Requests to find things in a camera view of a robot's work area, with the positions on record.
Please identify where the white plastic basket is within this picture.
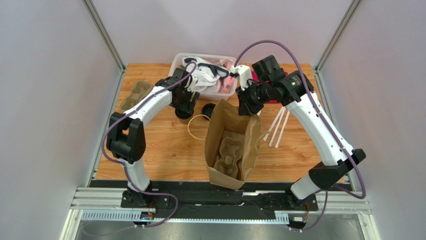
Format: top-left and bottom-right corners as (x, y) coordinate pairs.
(168, 52), (237, 101)

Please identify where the black coffee cup lid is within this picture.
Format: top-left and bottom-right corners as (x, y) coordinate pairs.
(175, 109), (194, 120)

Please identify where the white wrapped straw right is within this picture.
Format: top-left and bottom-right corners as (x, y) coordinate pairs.
(274, 110), (290, 149)

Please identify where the paper coffee cup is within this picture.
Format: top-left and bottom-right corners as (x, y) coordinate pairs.
(179, 118), (191, 125)

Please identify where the purple cable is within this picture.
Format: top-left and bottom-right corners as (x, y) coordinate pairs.
(233, 39), (367, 233)
(100, 60), (199, 229)

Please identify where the aluminium frame rail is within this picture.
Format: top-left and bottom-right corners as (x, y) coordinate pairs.
(60, 186), (380, 240)

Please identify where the brown paper bag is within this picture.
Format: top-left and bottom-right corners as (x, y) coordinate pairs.
(202, 100), (264, 190)

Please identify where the white wrapped straw left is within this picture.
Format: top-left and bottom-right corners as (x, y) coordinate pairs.
(263, 106), (286, 141)

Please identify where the white wrapped straw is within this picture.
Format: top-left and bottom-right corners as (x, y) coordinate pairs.
(263, 106), (286, 141)
(268, 108), (287, 147)
(274, 110), (290, 149)

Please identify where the red folded cloth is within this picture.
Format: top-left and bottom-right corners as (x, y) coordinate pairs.
(250, 69), (287, 103)

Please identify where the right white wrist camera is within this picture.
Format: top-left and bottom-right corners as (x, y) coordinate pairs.
(229, 65), (252, 91)

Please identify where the black lid on table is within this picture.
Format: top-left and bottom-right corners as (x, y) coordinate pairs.
(201, 103), (216, 120)

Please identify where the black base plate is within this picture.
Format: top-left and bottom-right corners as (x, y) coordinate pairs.
(89, 180), (321, 221)

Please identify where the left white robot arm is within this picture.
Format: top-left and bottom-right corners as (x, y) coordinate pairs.
(103, 68), (200, 207)

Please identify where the white cloth in basket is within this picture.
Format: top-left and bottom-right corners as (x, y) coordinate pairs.
(184, 56), (220, 94)

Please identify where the brown cardboard cup carrier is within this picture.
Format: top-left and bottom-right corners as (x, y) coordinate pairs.
(213, 131), (244, 180)

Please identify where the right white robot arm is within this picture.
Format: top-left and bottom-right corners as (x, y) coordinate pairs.
(230, 55), (366, 204)

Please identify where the white wrapped straw middle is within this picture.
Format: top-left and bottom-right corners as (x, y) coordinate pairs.
(268, 108), (287, 147)

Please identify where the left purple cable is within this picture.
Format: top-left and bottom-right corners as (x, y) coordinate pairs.
(100, 60), (199, 229)

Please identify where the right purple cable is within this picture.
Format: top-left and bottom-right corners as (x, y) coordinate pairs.
(233, 39), (367, 233)

